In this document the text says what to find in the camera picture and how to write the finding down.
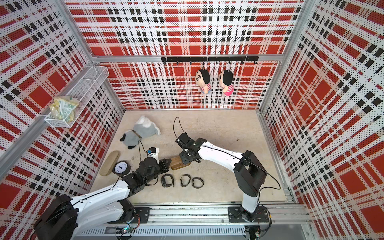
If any oval wooden tray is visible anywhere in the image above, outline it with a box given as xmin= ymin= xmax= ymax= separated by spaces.
xmin=99 ymin=151 xmax=120 ymax=176

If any doll with pink shirt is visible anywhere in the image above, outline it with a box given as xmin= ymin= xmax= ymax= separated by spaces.
xmin=219 ymin=70 xmax=234 ymax=96

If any black hook rail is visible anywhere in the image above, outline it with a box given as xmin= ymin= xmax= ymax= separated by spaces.
xmin=161 ymin=56 xmax=260 ymax=63

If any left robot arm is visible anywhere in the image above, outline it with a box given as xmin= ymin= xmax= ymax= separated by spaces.
xmin=34 ymin=157 xmax=172 ymax=240

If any black watch open strap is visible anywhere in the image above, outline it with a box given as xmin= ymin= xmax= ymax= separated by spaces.
xmin=179 ymin=173 xmax=192 ymax=188

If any black round face watch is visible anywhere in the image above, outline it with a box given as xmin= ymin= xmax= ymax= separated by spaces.
xmin=192 ymin=177 xmax=205 ymax=189

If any white wire basket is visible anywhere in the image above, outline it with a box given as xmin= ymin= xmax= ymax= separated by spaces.
xmin=45 ymin=66 xmax=109 ymax=128

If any yellow green snack packet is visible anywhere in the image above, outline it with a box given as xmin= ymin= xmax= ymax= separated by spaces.
xmin=50 ymin=96 xmax=80 ymax=123

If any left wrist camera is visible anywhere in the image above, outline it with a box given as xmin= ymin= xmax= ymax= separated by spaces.
xmin=147 ymin=147 xmax=160 ymax=163

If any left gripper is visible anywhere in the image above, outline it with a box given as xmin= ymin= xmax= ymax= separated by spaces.
xmin=144 ymin=158 xmax=172 ymax=185

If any wooden watch stand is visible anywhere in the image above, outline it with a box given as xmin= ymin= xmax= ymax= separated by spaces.
xmin=170 ymin=156 xmax=191 ymax=171

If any grey plush toy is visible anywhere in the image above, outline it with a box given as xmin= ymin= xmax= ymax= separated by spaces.
xmin=120 ymin=116 xmax=161 ymax=149

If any black round alarm clock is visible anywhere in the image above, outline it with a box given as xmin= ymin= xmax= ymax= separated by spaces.
xmin=112 ymin=161 xmax=131 ymax=177

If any doll with striped shirt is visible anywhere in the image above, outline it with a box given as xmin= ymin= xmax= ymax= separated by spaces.
xmin=194 ymin=69 xmax=212 ymax=95

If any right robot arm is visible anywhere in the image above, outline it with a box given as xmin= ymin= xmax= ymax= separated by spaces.
xmin=176 ymin=133 xmax=268 ymax=223

